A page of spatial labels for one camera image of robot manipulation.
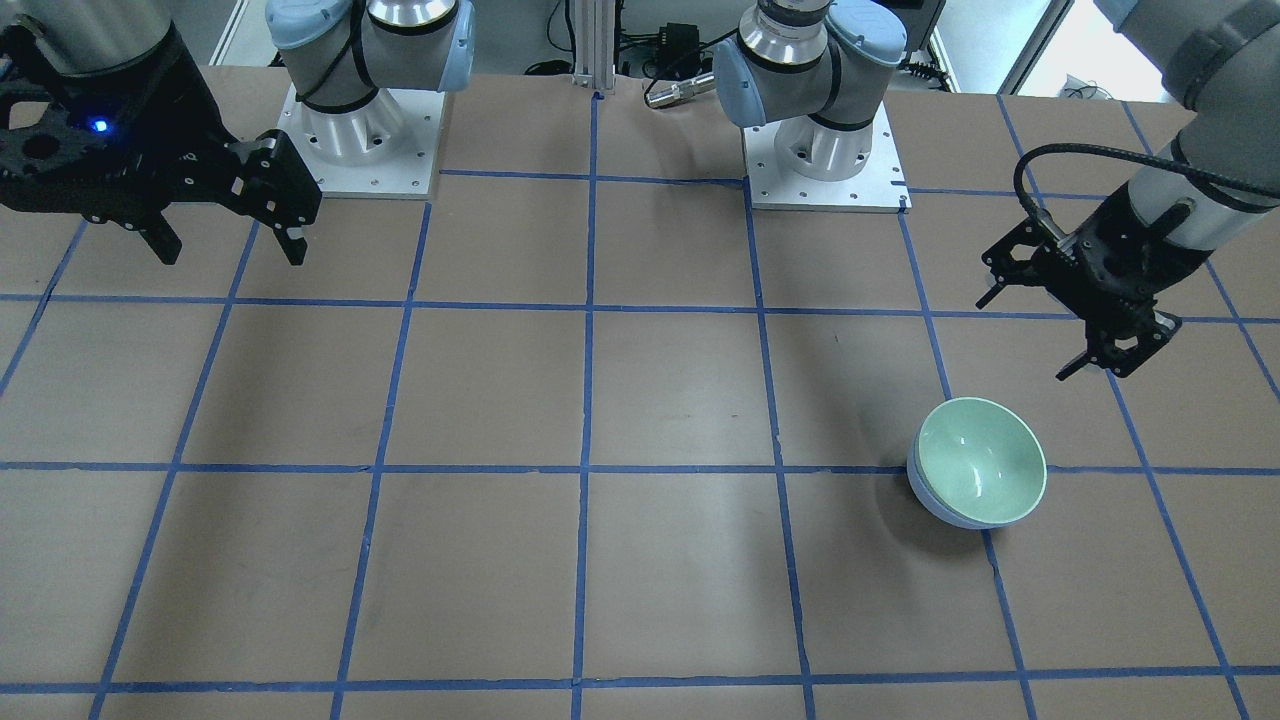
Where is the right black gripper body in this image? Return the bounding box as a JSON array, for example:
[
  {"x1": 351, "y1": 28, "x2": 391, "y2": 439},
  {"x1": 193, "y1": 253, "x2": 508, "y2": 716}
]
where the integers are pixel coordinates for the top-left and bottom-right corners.
[{"x1": 1, "y1": 26, "x2": 323, "y2": 231}]

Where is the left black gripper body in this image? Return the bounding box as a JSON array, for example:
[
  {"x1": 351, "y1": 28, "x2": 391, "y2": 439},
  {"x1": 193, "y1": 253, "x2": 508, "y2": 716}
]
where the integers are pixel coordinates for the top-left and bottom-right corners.
[{"x1": 982, "y1": 186, "x2": 1208, "y2": 378}]

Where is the green bowl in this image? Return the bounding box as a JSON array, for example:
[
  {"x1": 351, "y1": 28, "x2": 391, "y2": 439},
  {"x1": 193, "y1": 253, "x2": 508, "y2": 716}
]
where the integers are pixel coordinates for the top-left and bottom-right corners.
[{"x1": 908, "y1": 397, "x2": 1047, "y2": 520}]

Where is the blue bowl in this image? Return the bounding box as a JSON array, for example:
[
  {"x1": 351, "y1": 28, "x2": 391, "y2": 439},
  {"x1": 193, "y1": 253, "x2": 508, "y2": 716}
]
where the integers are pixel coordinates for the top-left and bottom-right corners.
[{"x1": 905, "y1": 450, "x2": 1036, "y2": 530}]

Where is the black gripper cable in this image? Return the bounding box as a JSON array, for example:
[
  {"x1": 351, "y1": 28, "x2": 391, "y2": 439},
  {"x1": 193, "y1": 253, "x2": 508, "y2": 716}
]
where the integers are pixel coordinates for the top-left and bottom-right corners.
[{"x1": 1012, "y1": 143, "x2": 1280, "y2": 246}]

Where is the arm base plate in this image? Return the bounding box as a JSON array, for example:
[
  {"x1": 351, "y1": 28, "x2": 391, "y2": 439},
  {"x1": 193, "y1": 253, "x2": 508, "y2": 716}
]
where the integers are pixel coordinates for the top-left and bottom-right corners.
[
  {"x1": 278, "y1": 87, "x2": 451, "y2": 201},
  {"x1": 742, "y1": 104, "x2": 913, "y2": 213}
]

